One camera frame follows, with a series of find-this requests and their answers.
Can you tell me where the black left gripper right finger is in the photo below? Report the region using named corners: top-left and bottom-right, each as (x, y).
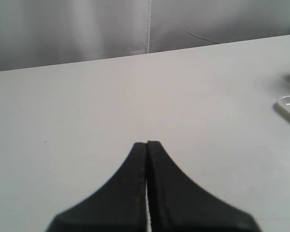
top-left (146, 141), bottom-right (258, 232)

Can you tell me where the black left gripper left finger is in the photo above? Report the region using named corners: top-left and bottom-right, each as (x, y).
top-left (47, 143), bottom-right (147, 232)

